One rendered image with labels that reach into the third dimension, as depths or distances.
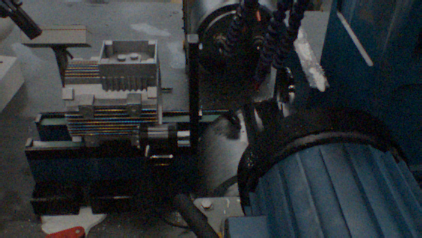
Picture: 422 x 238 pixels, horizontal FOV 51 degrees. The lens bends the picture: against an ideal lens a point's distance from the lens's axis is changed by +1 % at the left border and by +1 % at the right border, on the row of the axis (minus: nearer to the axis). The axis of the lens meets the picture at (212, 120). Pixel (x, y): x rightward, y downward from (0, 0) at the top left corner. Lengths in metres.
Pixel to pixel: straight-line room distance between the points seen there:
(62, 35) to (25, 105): 0.32
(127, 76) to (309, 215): 0.65
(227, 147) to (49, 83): 0.93
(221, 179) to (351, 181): 0.33
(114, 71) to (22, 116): 0.54
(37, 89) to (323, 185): 1.25
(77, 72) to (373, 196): 0.75
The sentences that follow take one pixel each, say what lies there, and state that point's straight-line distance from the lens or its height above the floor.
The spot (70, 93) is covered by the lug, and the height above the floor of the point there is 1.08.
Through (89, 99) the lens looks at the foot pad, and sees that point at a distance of 0.98.
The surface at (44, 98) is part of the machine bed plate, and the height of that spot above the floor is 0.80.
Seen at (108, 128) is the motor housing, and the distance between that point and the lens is 1.00.
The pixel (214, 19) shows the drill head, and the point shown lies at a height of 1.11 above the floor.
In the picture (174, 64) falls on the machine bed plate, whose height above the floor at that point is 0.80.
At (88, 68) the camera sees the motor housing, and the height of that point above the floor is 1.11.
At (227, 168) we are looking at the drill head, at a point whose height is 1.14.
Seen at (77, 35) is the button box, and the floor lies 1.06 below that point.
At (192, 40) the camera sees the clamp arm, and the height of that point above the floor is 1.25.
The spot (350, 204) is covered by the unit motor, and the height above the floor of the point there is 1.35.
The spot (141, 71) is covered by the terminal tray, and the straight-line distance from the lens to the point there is 0.96.
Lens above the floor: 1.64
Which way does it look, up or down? 39 degrees down
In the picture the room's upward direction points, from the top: 1 degrees clockwise
